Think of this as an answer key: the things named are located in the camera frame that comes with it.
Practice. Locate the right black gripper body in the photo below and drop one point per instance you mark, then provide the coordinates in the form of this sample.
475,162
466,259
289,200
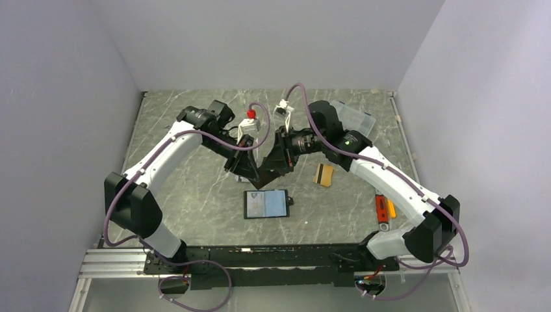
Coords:
299,143

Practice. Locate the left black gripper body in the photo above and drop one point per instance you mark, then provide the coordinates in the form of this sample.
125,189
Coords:
246,142

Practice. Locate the tan wooden block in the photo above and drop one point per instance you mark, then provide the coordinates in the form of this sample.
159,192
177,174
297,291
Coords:
323,175

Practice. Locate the black leather card holder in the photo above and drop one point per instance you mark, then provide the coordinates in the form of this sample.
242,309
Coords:
277,203

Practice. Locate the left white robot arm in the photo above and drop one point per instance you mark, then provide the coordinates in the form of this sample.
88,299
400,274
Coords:
131,209

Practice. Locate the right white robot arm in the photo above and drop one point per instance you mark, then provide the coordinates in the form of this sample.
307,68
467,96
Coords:
433,221

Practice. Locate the clear plastic organizer box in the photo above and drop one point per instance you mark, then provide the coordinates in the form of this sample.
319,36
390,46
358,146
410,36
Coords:
353,119

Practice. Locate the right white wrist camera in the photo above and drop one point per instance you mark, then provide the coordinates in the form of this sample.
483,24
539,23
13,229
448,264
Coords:
284,112

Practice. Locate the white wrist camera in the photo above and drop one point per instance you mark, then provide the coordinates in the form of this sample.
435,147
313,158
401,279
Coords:
249,126
284,112

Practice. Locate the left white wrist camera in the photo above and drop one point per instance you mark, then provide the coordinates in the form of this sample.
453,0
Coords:
249,126

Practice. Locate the orange handled tool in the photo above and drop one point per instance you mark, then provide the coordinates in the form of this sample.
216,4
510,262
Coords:
382,212

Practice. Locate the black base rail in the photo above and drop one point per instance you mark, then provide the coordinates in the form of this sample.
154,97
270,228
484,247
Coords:
273,265

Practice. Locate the yellow handled tool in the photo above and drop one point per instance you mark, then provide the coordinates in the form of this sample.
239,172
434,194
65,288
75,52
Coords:
391,209

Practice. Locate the aluminium frame rail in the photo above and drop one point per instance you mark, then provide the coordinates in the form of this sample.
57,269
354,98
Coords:
111,263

